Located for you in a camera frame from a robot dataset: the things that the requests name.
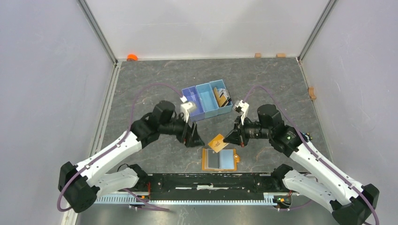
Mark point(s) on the stack of credit cards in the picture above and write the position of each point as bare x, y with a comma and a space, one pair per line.
222, 96

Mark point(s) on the orange round cap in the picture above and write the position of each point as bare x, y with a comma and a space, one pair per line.
131, 57

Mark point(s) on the grey credit card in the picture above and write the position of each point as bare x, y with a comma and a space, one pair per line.
213, 161

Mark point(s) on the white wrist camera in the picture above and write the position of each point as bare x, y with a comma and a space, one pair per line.
187, 107
241, 107

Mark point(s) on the right wooden block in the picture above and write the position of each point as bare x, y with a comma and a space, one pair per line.
280, 55

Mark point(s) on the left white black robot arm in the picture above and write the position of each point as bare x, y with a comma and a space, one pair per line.
81, 184

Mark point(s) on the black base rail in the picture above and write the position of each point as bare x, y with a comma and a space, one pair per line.
208, 186

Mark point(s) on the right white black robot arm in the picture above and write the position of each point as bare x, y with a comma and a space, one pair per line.
349, 201

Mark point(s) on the left wooden block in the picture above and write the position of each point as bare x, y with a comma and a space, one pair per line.
257, 55

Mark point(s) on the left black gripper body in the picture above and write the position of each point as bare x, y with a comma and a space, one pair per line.
185, 135

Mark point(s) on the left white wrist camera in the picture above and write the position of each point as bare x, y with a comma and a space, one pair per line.
187, 107

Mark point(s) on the light blue bin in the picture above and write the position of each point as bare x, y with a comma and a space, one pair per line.
207, 99
220, 84

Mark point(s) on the wooden block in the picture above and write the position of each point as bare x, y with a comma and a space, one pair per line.
257, 55
280, 55

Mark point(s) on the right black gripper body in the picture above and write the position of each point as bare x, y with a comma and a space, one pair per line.
248, 131

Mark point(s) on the orange leather card holder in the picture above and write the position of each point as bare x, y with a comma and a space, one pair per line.
225, 160

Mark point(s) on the purple plastic bin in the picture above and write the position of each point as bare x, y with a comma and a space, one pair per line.
192, 94

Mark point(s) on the white slotted cable duct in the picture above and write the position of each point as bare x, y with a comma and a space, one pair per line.
266, 200

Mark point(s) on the curved wooden piece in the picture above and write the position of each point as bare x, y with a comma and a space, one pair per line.
311, 93

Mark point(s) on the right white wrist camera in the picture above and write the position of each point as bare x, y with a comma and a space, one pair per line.
241, 107

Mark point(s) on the gold credit card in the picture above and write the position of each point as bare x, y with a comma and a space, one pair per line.
217, 143

